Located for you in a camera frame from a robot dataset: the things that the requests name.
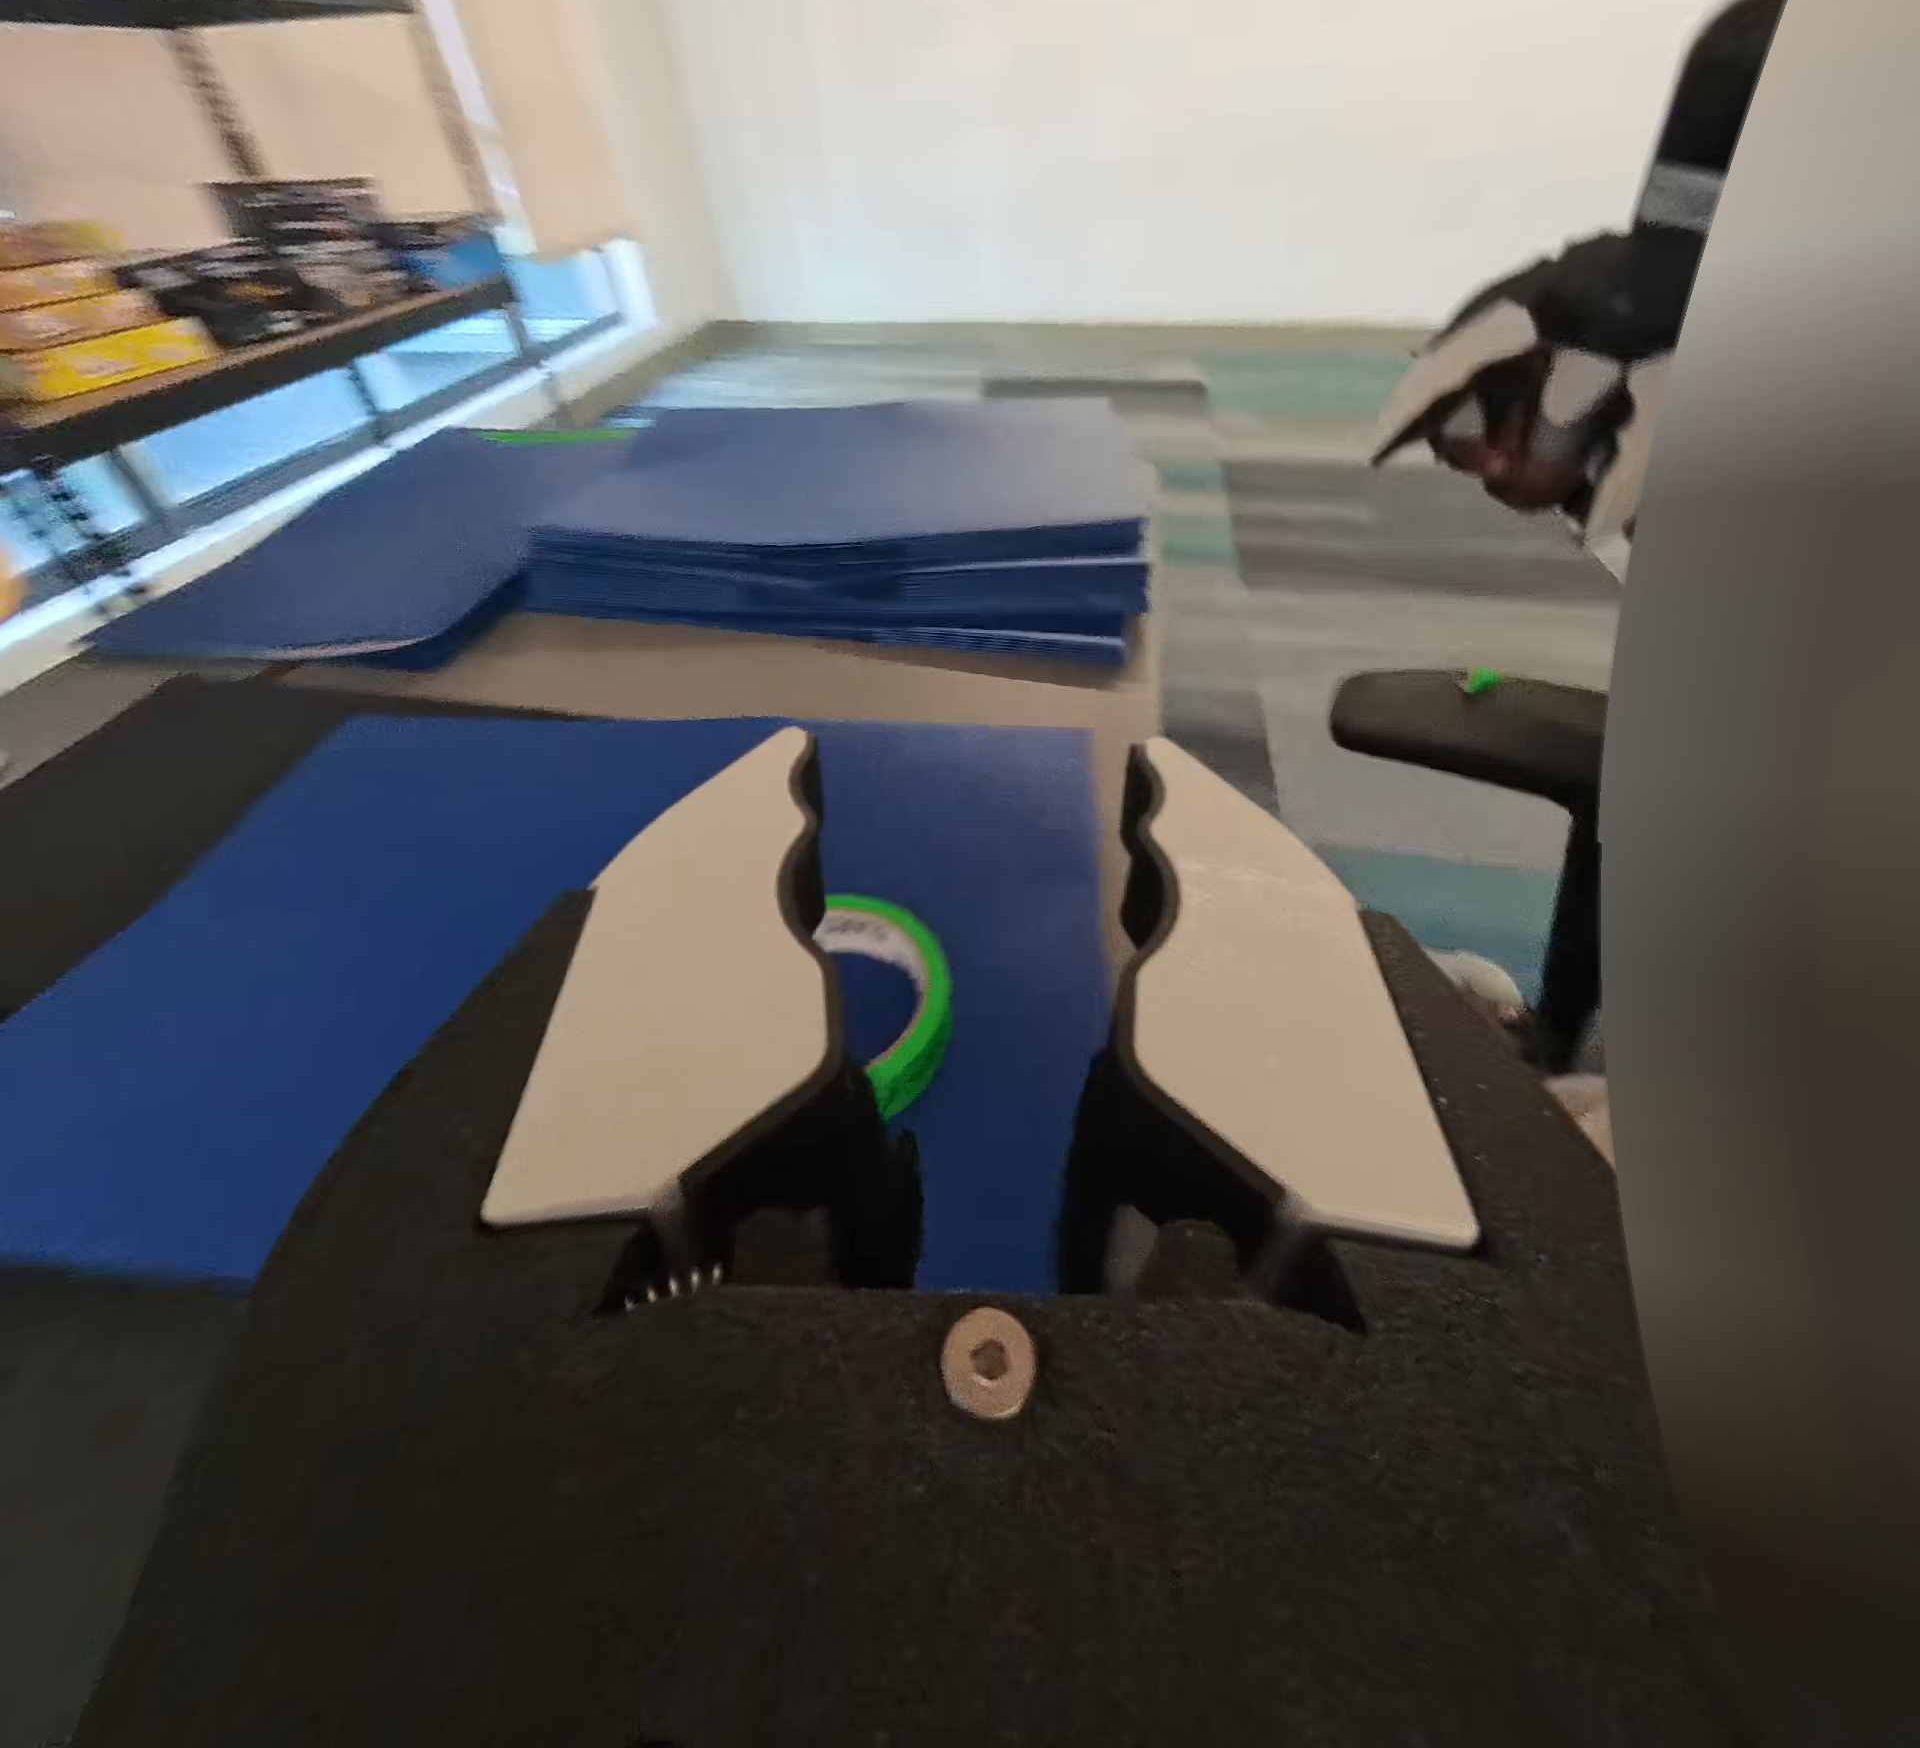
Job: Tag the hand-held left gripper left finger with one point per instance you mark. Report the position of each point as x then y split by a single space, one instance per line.
675 1014

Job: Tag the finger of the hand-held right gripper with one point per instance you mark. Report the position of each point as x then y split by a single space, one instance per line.
1447 377
1579 398

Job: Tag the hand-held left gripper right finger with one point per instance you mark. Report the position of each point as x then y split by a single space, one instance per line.
1274 1029

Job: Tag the green tape roll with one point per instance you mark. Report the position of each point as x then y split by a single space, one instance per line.
922 1014

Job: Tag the large blue sheet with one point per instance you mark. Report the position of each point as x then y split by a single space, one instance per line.
346 968

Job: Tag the black office chair armrest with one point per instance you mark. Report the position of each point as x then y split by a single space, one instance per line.
1462 729

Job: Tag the stack of blue sheets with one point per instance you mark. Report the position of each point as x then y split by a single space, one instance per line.
901 504

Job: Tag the flat pile of blue sheets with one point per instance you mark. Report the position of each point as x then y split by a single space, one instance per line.
346 563

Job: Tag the green tape strip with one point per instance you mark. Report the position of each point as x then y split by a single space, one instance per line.
555 434

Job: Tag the window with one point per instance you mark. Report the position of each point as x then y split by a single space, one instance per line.
449 361

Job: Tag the blue small box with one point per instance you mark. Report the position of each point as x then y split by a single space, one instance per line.
441 252

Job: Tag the black flat box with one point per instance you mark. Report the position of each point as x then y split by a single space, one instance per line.
240 298

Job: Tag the yellow cardboard box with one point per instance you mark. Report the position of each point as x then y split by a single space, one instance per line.
104 361

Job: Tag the black upright box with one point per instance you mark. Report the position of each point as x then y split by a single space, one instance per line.
302 221

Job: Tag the orange cardboard box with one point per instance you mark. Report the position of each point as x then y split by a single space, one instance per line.
68 288

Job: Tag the beige roller blind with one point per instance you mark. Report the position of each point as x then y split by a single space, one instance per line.
525 38

